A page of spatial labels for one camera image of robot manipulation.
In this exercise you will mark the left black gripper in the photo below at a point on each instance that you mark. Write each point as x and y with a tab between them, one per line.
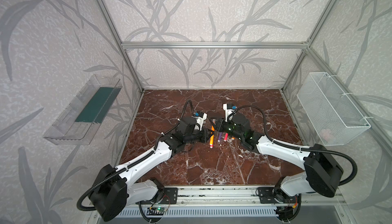
205	133

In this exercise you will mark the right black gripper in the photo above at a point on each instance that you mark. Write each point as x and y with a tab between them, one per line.
220	126

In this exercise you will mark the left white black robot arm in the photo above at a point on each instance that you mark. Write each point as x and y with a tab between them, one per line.
116	187

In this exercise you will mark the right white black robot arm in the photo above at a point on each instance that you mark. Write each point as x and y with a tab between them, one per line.
323	171

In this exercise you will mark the green circuit board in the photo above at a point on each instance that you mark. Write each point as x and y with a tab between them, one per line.
157	211

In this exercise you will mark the pink object in basket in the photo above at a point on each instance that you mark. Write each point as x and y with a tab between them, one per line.
326	135

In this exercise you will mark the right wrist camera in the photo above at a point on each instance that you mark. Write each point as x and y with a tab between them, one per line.
228	108

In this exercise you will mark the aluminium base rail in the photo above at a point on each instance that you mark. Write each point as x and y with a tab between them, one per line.
224	195

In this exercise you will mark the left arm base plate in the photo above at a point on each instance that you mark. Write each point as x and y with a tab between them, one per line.
165	196

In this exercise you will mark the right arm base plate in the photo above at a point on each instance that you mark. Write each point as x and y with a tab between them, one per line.
272	195

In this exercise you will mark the aluminium frame crossbar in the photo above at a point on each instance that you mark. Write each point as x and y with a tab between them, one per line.
213	45

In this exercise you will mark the white wire mesh basket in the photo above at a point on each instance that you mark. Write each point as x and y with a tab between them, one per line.
329	107

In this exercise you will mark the clear plastic wall tray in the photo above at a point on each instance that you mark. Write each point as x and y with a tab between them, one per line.
82	118

